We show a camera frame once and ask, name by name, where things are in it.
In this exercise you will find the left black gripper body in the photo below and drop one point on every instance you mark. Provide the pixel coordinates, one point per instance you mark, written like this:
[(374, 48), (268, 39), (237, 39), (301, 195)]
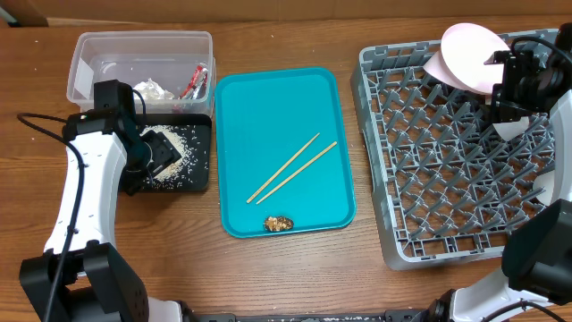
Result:
[(159, 151)]

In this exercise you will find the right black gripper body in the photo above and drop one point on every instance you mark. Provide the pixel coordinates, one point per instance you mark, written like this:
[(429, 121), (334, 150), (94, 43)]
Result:
[(518, 94)]

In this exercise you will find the pile of rice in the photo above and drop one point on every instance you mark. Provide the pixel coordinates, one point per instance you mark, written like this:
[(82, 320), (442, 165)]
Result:
[(191, 145)]

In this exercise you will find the white cup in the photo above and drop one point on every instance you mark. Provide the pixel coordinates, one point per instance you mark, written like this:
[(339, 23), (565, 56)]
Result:
[(510, 130)]

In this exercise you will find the white tissue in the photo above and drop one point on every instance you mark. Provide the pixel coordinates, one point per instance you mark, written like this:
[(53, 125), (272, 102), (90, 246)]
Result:
[(152, 90)]

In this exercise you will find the large white plate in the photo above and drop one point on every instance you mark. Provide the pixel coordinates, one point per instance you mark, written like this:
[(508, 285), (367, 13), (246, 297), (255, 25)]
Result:
[(467, 49)]

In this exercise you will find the red snack wrapper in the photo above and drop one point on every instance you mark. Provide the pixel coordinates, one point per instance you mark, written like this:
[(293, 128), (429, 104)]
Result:
[(197, 84)]

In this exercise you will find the brown food scrap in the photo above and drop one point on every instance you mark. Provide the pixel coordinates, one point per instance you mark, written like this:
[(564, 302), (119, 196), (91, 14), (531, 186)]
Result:
[(277, 224)]

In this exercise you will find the wooden chopstick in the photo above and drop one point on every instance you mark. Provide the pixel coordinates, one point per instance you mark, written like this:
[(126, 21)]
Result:
[(281, 169), (297, 172)]

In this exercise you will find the small white bowl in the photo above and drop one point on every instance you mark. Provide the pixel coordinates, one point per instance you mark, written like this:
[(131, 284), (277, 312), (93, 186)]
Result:
[(438, 69)]

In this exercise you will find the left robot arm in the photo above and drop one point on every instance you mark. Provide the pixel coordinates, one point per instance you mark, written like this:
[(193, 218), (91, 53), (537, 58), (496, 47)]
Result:
[(81, 276)]

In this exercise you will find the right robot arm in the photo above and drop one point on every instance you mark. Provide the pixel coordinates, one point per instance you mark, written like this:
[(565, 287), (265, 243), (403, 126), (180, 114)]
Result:
[(535, 269)]

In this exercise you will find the grey dishwasher rack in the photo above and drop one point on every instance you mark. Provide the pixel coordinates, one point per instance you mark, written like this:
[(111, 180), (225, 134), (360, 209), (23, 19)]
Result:
[(446, 187)]

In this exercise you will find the black plastic tray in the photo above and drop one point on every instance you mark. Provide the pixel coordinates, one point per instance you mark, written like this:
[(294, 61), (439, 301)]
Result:
[(132, 182)]

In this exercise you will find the clear plastic bin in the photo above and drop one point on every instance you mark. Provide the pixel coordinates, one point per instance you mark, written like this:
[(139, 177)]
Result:
[(168, 57)]

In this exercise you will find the teal serving tray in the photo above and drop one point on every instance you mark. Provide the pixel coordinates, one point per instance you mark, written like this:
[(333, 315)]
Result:
[(261, 120)]

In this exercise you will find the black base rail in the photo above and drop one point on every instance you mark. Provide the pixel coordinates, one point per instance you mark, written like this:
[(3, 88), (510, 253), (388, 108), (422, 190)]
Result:
[(313, 318)]

